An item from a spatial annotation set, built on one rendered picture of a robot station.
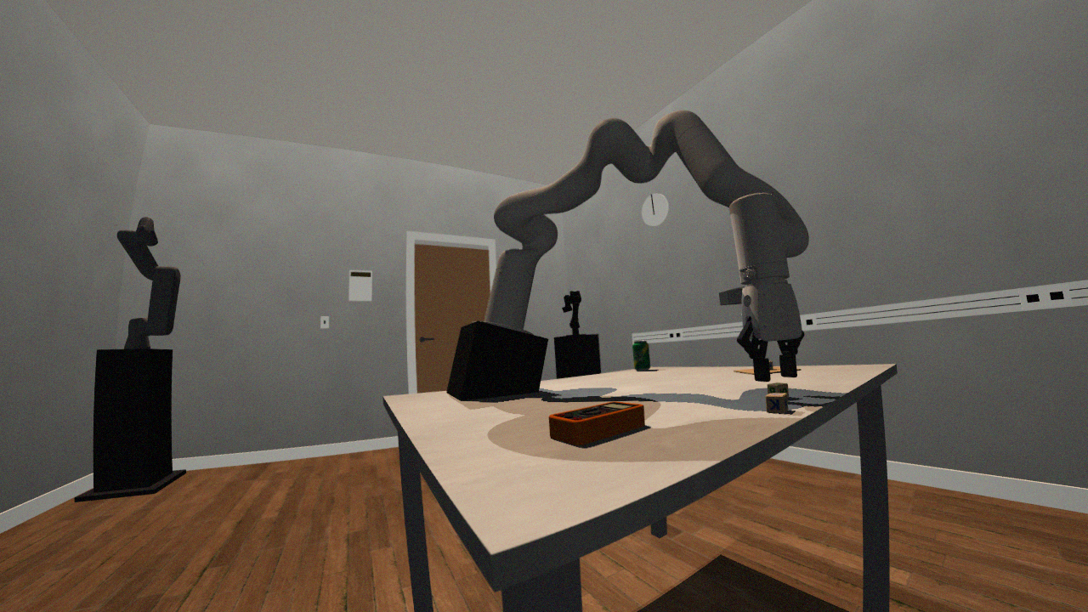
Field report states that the green drink can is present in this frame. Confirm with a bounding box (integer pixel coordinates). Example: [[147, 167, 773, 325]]
[[632, 341, 650, 371]]

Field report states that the tan flat mat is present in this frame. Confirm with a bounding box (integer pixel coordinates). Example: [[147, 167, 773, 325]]
[[734, 366, 780, 375]]

